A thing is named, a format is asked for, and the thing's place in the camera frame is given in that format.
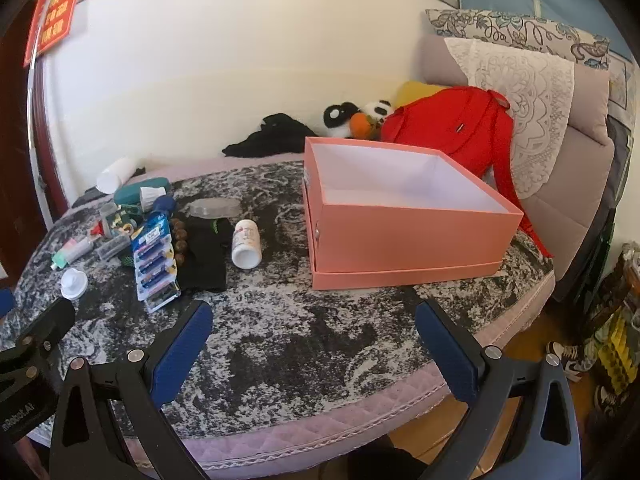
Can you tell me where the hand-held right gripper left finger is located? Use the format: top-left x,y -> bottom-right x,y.
49,299 -> 215,480

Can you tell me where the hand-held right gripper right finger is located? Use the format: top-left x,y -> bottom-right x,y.
415,299 -> 583,480

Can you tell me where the black glove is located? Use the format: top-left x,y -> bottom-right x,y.
177,215 -> 235,292

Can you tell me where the pink cardboard box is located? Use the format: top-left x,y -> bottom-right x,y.
301,136 -> 525,291

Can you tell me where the white round cap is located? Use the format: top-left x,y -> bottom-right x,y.
60,268 -> 89,300

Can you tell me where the clear teal tube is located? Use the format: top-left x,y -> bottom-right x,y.
51,239 -> 95,268

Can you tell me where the blue battery blister pack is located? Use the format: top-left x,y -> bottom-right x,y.
131,211 -> 182,315

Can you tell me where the clear plastic case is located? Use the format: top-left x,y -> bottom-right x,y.
97,235 -> 132,263

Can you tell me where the white pill bottle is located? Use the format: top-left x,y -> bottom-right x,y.
231,219 -> 262,269

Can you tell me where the clear plastic jar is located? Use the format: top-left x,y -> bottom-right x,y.
99,202 -> 121,236

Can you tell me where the patterned sneaker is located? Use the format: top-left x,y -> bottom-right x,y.
546,341 -> 591,381

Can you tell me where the green rounded plastic box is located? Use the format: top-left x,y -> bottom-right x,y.
112,210 -> 138,235

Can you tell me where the dark flat notebook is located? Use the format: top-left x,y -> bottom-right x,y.
72,187 -> 108,208

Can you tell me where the clear plastic lid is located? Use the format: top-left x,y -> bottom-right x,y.
189,198 -> 242,219

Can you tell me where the teal glasses case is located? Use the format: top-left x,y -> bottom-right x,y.
113,182 -> 168,206

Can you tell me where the white ribbed cup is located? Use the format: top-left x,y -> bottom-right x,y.
139,186 -> 166,209

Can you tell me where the white paper roll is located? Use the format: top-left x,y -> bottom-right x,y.
96,157 -> 138,195

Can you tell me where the dark red wooden door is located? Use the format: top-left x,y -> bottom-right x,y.
0,0 -> 66,276

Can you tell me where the yellow patterned bag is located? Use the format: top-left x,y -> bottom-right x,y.
600,310 -> 640,392

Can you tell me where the beige sofa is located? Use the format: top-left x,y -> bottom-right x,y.
417,35 -> 616,288

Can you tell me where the black cloth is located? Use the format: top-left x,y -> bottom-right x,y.
222,113 -> 318,159

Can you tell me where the red backpack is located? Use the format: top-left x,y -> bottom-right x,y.
380,86 -> 556,259

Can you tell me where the dark cloth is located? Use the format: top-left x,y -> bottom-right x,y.
590,115 -> 632,311

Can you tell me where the orange plush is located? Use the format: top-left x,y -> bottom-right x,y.
349,112 -> 381,140

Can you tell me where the black white panda plush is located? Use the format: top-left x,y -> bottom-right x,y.
322,101 -> 361,138
362,99 -> 393,123

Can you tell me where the white lace cloth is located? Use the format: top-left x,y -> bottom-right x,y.
444,37 -> 576,201

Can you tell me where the floral cushion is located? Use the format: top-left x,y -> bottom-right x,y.
425,8 -> 613,68

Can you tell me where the brown wooden bead bracelet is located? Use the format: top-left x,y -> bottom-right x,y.
170,212 -> 191,266

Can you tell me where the red wall poster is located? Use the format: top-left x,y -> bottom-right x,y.
22,0 -> 88,68

